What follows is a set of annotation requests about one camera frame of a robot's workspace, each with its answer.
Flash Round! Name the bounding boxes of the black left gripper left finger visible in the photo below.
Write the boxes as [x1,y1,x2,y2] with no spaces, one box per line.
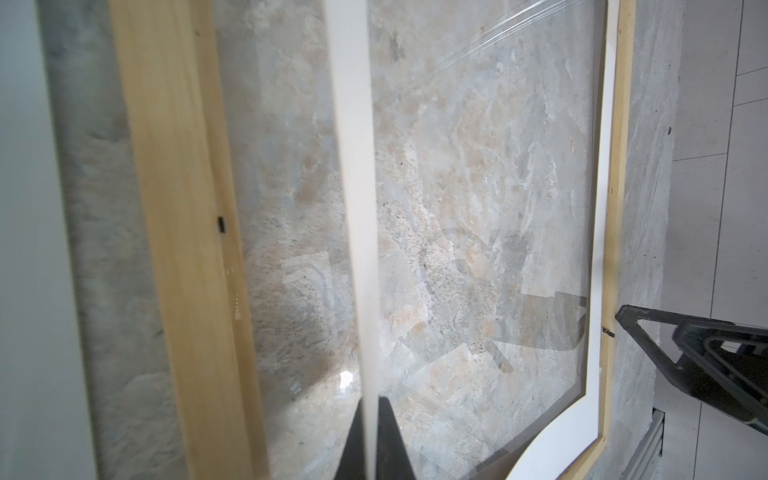
[334,401,366,480]

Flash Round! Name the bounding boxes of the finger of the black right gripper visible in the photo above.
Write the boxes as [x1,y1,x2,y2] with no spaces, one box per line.
[673,322,767,420]
[614,304,768,436]

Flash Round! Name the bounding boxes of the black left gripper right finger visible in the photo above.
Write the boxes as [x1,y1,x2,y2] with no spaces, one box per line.
[376,396,416,480]

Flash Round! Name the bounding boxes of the clear acrylic sheet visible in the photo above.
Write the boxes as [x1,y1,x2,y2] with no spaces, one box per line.
[215,1,605,479]

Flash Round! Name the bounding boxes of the landscape photo print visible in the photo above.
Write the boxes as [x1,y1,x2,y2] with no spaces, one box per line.
[1,1,97,479]

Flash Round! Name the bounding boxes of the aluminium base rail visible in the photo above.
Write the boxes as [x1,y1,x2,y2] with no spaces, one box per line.
[620,408,665,480]

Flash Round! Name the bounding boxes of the light wooden picture frame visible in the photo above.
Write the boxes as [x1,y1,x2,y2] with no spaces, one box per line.
[109,1,636,479]

